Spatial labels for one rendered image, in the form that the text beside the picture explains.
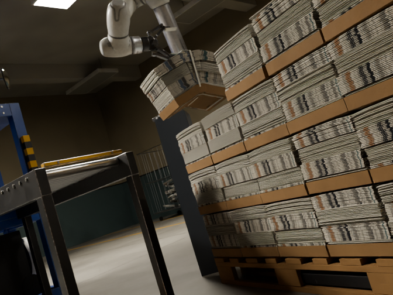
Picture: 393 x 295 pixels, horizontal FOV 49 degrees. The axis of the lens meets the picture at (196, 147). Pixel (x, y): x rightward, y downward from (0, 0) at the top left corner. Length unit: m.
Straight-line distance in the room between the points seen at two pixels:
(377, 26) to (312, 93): 0.32
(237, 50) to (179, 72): 0.48
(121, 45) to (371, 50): 1.30
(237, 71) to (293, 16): 0.38
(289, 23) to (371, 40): 0.33
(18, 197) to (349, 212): 1.42
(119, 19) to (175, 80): 0.39
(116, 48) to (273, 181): 1.04
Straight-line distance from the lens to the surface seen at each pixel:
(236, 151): 1.92
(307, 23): 1.51
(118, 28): 2.21
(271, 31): 1.63
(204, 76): 2.23
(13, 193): 2.18
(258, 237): 1.97
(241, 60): 1.79
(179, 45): 2.72
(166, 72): 2.16
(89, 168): 2.18
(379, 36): 1.34
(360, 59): 1.38
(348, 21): 1.39
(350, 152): 1.45
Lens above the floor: 0.53
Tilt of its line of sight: 5 degrees up
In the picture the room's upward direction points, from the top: 17 degrees counter-clockwise
